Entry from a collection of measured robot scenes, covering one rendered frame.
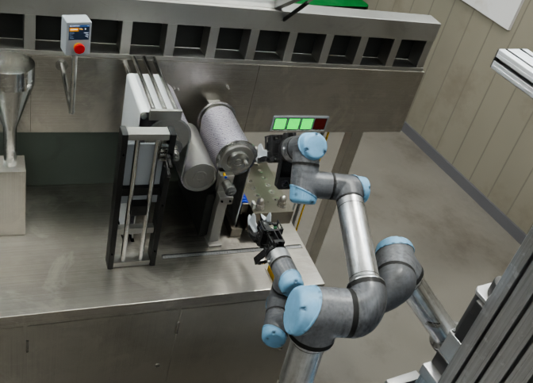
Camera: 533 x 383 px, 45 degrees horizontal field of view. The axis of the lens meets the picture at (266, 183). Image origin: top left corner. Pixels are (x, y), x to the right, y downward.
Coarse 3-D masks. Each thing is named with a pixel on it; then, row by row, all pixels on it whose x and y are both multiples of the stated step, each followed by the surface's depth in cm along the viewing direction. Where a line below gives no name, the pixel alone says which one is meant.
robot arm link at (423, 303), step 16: (384, 240) 195; (400, 240) 194; (384, 256) 189; (400, 256) 188; (416, 272) 192; (416, 288) 194; (416, 304) 198; (432, 304) 198; (432, 320) 200; (448, 320) 203; (432, 336) 206
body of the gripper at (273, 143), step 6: (288, 132) 188; (294, 132) 188; (270, 138) 192; (276, 138) 193; (282, 138) 189; (270, 144) 192; (276, 144) 192; (270, 150) 193; (276, 150) 192; (270, 156) 193; (276, 156) 192; (282, 156) 186; (270, 162) 193; (276, 162) 194; (288, 162) 188
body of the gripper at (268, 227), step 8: (264, 224) 213; (272, 224) 215; (280, 224) 214; (264, 232) 212; (272, 232) 211; (280, 232) 211; (264, 240) 213; (272, 240) 211; (280, 240) 208; (264, 248) 215; (272, 248) 207
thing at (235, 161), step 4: (236, 152) 220; (240, 152) 220; (244, 152) 222; (228, 156) 221; (232, 156) 220; (236, 156) 220; (240, 156) 221; (244, 156) 221; (228, 160) 220; (232, 160) 221; (236, 160) 221; (240, 160) 222; (248, 160) 223; (228, 164) 221; (232, 164) 222; (236, 164) 223; (240, 164) 223; (232, 168) 223; (236, 168) 223; (240, 168) 224
